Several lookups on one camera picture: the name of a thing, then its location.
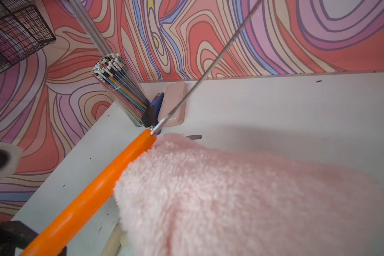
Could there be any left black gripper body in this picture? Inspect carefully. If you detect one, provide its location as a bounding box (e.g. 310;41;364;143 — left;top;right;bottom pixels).
0;220;68;256

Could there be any orange handled sickle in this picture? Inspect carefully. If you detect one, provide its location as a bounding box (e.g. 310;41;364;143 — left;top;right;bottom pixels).
21;1;262;256

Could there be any wooden handled sickle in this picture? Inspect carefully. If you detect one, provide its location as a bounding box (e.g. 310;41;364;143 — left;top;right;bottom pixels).
186;134;203;140
100;222;123;256

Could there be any pink terry rag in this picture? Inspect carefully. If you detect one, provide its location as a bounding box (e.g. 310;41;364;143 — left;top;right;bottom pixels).
114;133;384;256

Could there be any blue black stapler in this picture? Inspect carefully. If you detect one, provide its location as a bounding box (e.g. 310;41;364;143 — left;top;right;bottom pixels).
141;92;164;129

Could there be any pencil cup on table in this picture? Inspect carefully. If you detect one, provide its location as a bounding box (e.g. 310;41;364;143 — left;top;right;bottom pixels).
92;53;150;127

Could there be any pink eraser block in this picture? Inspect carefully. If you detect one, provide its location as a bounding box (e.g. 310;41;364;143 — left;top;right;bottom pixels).
158;81;188;128

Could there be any left wire basket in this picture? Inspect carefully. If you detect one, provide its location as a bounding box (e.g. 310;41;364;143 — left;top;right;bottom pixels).
0;0;55;74

